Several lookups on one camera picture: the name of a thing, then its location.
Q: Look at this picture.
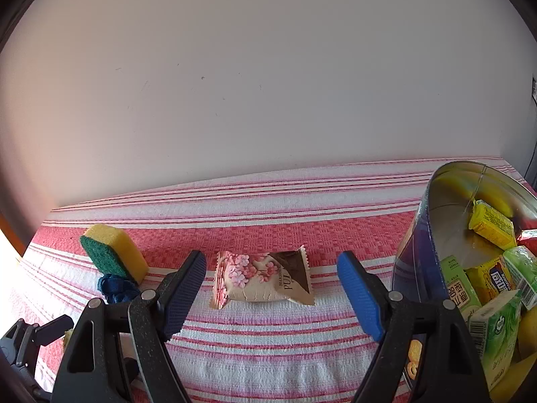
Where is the pink striped tablecloth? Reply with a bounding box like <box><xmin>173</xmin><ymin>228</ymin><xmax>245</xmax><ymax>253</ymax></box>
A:
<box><xmin>8</xmin><ymin>156</ymin><xmax>537</xmax><ymax>403</ymax></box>

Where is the yellow snack packet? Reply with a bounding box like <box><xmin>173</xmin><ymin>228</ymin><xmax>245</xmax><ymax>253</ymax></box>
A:
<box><xmin>465</xmin><ymin>256</ymin><xmax>515</xmax><ymax>305</ymax></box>

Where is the pink flower snack packet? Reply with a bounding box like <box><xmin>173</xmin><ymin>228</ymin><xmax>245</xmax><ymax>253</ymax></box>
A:
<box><xmin>210</xmin><ymin>247</ymin><xmax>315</xmax><ymax>309</ymax></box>

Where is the white packet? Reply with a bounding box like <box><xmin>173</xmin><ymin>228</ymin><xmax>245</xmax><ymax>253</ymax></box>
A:
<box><xmin>468</xmin><ymin>289</ymin><xmax>523</xmax><ymax>391</ymax></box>

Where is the round metal cookie tin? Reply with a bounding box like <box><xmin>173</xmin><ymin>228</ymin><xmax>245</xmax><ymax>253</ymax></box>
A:
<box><xmin>390</xmin><ymin>162</ymin><xmax>537</xmax><ymax>403</ymax></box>

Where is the yellow-green printed packet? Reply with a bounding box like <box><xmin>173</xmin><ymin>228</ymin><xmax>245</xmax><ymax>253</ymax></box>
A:
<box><xmin>469</xmin><ymin>200</ymin><xmax>518</xmax><ymax>250</ymax></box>

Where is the green tissue pack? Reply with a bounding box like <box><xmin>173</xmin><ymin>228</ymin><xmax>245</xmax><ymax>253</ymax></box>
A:
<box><xmin>502</xmin><ymin>245</ymin><xmax>537</xmax><ymax>310</ymax></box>

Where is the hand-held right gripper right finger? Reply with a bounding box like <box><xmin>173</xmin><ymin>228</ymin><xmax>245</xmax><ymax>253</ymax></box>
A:
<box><xmin>337</xmin><ymin>251</ymin><xmax>491</xmax><ymax>403</ymax></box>

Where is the dark blue cloth scrap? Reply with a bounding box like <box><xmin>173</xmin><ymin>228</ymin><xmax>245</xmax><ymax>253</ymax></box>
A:
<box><xmin>98</xmin><ymin>274</ymin><xmax>141</xmax><ymax>305</ymax></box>

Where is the small green packet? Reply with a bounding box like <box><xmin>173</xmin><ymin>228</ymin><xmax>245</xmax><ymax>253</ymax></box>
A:
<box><xmin>440</xmin><ymin>255</ymin><xmax>483</xmax><ymax>320</ymax></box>

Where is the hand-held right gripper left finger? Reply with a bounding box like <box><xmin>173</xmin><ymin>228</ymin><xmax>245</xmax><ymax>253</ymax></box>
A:
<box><xmin>50</xmin><ymin>250</ymin><xmax>207</xmax><ymax>403</ymax></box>

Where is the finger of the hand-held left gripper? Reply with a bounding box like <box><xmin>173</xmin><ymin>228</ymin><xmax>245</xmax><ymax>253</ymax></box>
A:
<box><xmin>36</xmin><ymin>315</ymin><xmax>75</xmax><ymax>345</ymax></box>

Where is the red snack packet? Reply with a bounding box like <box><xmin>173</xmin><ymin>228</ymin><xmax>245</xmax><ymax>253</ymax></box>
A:
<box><xmin>517</xmin><ymin>229</ymin><xmax>537</xmax><ymax>257</ymax></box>

